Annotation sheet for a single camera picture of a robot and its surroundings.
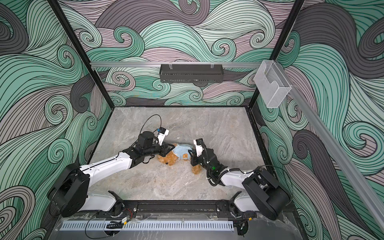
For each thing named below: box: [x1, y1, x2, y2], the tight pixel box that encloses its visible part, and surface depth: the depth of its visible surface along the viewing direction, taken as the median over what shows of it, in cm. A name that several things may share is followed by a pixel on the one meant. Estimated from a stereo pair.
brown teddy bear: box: [158, 150, 202, 175], surface depth 83 cm
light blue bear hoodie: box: [172, 144, 193, 160], surface depth 84 cm
